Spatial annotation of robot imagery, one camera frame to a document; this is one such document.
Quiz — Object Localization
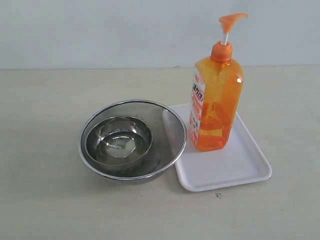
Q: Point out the orange pump soap bottle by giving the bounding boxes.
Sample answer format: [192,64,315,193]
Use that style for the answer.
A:
[189,13,248,152]

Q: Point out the small stainless steel bowl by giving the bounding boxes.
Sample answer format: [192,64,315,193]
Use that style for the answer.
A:
[84,115,153,171]

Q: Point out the white plastic tray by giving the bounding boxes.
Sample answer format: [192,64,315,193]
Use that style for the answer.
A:
[175,114,272,192]

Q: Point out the steel mesh strainer basket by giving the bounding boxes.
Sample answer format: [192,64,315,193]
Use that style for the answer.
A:
[77,99,187,185]

